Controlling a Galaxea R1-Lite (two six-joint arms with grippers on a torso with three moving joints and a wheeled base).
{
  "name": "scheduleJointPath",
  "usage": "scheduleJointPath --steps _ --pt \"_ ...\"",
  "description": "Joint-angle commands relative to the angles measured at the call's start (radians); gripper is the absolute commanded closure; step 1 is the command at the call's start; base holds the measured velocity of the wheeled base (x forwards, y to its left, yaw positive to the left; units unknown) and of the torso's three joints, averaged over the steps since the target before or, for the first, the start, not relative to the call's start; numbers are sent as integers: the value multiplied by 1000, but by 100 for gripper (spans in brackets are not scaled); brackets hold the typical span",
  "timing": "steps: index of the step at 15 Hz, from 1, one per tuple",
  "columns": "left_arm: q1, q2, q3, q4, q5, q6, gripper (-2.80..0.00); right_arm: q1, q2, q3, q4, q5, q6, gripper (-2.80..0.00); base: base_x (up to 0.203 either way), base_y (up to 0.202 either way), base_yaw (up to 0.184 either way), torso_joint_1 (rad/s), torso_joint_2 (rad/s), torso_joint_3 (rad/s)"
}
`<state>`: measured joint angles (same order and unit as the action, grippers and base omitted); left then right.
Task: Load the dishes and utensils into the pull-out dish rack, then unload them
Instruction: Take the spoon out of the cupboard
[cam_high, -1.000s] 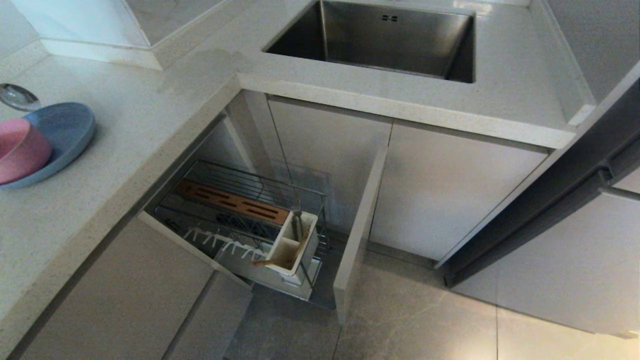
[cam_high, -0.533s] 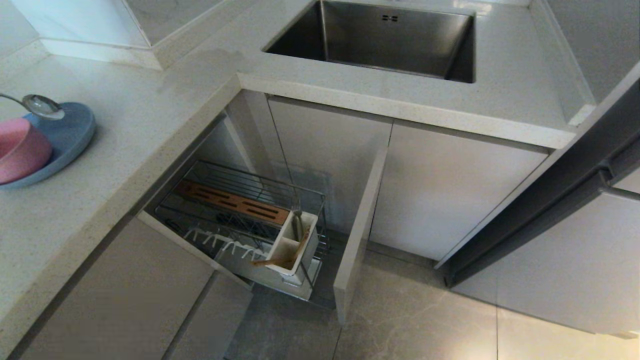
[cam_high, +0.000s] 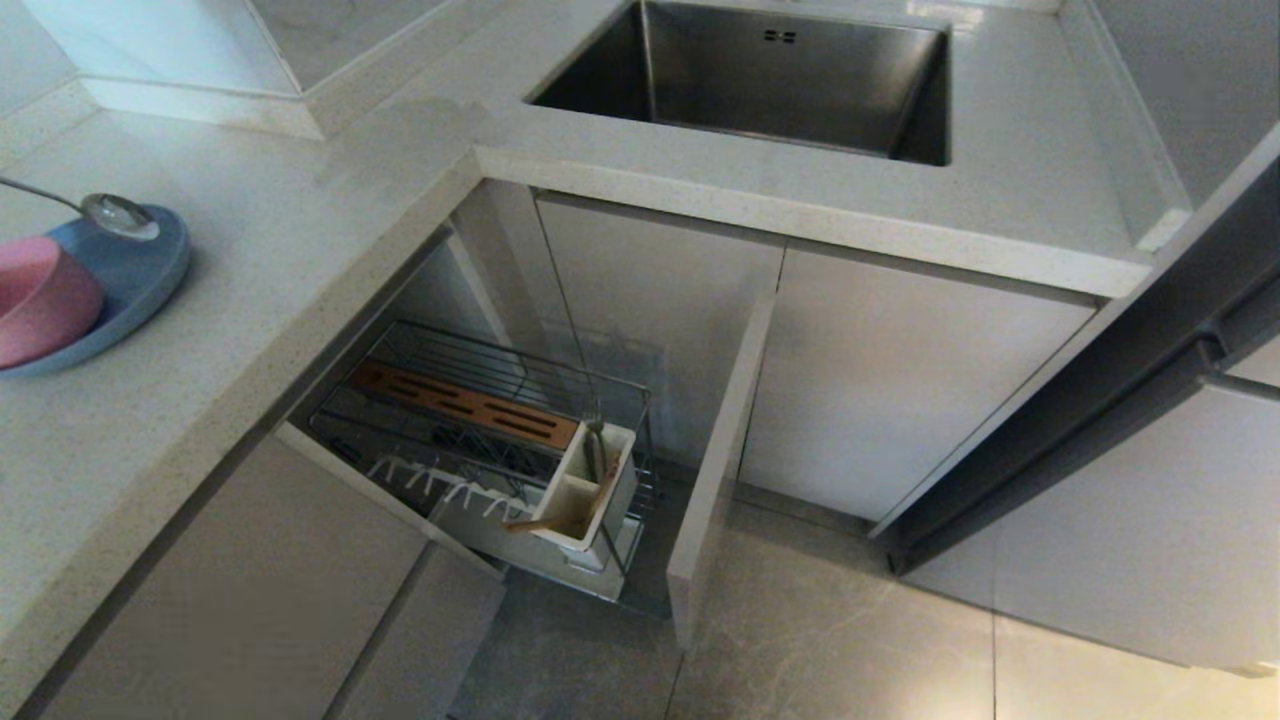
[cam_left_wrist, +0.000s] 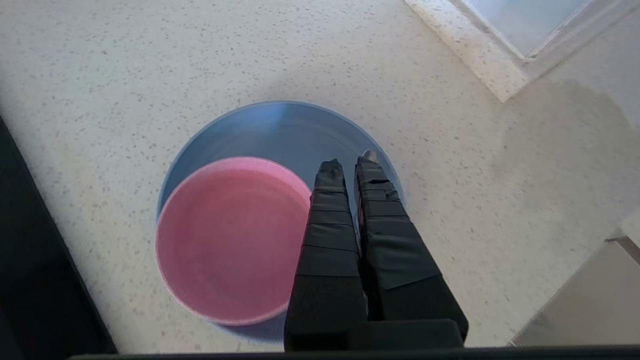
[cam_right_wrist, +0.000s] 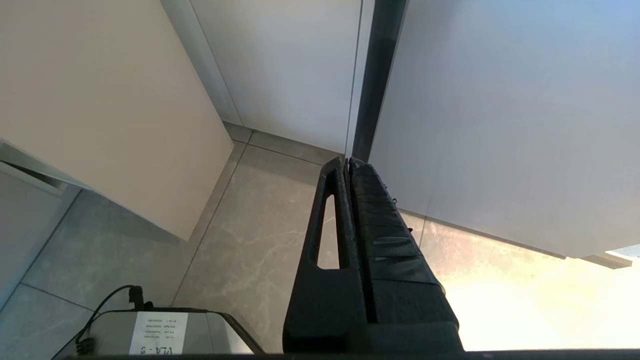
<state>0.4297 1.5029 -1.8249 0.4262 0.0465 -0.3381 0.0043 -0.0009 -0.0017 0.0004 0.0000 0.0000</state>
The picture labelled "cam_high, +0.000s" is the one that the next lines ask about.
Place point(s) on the metal fork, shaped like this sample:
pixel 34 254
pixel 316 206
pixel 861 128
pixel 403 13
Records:
pixel 595 445

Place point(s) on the beige pull-out cabinet front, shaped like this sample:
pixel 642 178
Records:
pixel 715 470

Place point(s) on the wooden chopstick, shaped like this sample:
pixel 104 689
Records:
pixel 530 524
pixel 550 530

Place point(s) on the blue round plate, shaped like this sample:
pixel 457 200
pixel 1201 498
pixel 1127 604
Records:
pixel 140 275

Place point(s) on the pink speckled bowl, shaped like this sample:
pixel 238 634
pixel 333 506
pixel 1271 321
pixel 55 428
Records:
pixel 40 300

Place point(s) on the narrow beige cabinet door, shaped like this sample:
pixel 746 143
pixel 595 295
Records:
pixel 680 280

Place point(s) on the white two-compartment cutlery holder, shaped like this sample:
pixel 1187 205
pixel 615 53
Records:
pixel 618 480

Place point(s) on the chopsticks bundle in holder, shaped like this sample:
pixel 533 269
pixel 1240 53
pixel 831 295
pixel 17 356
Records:
pixel 598 505

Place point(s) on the brown slotted wooden board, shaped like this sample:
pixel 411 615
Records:
pixel 460 405

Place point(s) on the white drip tray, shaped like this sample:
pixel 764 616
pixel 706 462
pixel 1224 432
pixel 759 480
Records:
pixel 490 540

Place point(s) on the wide beige cabinet door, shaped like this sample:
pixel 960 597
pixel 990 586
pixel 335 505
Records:
pixel 900 390

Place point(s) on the stainless steel sink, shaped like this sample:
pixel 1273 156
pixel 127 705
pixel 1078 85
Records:
pixel 790 90

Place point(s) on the small beige drawer front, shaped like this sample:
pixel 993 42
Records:
pixel 420 650

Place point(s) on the large beige drawer front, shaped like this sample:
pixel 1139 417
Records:
pixel 250 600

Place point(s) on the white appliance front panel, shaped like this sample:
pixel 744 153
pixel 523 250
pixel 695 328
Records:
pixel 1150 530

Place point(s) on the dark grey door frame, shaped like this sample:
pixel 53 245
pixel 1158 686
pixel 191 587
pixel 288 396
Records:
pixel 1100 400

